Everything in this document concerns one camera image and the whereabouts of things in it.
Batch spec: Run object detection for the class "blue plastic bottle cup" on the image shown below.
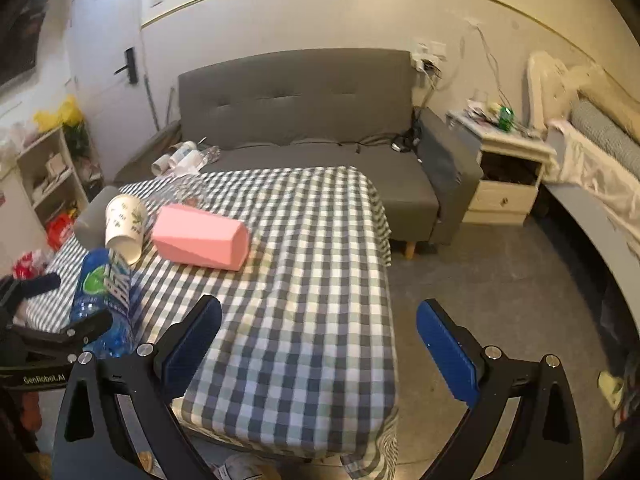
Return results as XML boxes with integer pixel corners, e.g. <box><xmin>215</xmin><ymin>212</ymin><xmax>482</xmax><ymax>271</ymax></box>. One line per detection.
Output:
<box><xmin>70</xmin><ymin>248</ymin><xmax>134</xmax><ymax>359</ymax></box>

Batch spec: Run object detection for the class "green bottle on nightstand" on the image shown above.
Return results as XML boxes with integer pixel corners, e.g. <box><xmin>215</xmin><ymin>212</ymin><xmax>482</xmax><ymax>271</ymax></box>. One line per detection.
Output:
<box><xmin>498</xmin><ymin>106</ymin><xmax>514</xmax><ymax>132</ymax></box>

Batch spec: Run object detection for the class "black door handle lock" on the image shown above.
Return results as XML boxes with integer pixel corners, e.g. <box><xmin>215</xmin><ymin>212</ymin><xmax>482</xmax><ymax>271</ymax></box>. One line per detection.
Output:
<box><xmin>114</xmin><ymin>47</ymin><xmax>139</xmax><ymax>86</ymax></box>

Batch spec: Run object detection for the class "bed with white headboard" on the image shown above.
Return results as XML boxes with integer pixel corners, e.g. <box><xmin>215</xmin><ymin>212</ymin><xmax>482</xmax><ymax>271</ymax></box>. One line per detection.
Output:
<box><xmin>526</xmin><ymin>51</ymin><xmax>639</xmax><ymax>323</ymax></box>

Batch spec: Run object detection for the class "grey cylindrical cup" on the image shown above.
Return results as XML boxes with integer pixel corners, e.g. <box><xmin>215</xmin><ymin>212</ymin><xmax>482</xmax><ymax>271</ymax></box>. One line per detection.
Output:
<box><xmin>73</xmin><ymin>185</ymin><xmax>119</xmax><ymax>250</ymax></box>

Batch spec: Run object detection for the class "black cable on sofa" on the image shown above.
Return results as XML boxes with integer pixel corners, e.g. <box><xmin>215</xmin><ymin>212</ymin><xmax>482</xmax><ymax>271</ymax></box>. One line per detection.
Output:
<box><xmin>339</xmin><ymin>62</ymin><xmax>444</xmax><ymax>155</ymax></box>

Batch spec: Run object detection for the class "wall socket with plugs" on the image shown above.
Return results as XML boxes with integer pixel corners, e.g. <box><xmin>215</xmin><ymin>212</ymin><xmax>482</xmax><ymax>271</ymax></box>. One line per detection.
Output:
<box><xmin>411</xmin><ymin>40</ymin><xmax>447</xmax><ymax>74</ymax></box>

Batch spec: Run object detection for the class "clear bottle on sofa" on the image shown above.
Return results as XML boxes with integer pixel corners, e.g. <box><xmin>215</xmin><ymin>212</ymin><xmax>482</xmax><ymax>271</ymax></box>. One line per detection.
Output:
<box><xmin>198</xmin><ymin>145</ymin><xmax>221</xmax><ymax>166</ymax></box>

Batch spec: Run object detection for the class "grey sofa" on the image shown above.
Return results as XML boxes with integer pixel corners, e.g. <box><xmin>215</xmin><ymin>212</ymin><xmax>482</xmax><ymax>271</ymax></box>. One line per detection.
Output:
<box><xmin>115</xmin><ymin>49</ymin><xmax>483</xmax><ymax>246</ymax></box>

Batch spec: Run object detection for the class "pink hexagonal cup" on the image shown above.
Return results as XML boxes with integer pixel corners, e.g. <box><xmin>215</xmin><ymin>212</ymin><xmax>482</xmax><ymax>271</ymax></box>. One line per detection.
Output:
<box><xmin>151</xmin><ymin>204</ymin><xmax>250</xmax><ymax>271</ymax></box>

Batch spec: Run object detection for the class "white paper cup green print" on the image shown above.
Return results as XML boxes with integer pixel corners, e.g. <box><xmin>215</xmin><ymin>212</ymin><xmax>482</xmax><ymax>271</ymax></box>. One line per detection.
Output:
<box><xmin>105</xmin><ymin>194</ymin><xmax>148</xmax><ymax>266</ymax></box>

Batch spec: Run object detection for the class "white shelf unit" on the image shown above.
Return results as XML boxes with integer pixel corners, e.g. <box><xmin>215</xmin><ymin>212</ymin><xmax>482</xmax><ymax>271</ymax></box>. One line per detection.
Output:
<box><xmin>16</xmin><ymin>127</ymin><xmax>89</xmax><ymax>226</ymax></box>

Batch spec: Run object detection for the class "red gift bag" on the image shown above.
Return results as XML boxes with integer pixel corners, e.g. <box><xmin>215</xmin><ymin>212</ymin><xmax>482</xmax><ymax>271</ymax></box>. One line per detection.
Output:
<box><xmin>46</xmin><ymin>212</ymin><xmax>74</xmax><ymax>252</ymax></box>

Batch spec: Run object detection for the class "black range hood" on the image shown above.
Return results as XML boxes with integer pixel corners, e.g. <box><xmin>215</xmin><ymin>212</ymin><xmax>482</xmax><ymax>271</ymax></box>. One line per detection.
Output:
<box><xmin>0</xmin><ymin>0</ymin><xmax>49</xmax><ymax>88</ymax></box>

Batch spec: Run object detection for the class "white door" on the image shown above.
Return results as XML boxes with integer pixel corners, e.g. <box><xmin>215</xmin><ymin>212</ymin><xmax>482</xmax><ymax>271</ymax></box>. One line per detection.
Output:
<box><xmin>67</xmin><ymin>0</ymin><xmax>156</xmax><ymax>181</ymax></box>

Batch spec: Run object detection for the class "yellow plastic bag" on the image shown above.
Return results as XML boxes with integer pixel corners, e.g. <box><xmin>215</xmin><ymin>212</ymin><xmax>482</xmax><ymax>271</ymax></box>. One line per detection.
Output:
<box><xmin>32</xmin><ymin>94</ymin><xmax>84</xmax><ymax>133</ymax></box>

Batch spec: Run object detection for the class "white bedside table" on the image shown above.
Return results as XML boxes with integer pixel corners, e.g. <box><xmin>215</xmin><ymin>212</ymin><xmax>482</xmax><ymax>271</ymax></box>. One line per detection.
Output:
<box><xmin>447</xmin><ymin>110</ymin><xmax>556</xmax><ymax>226</ymax></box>

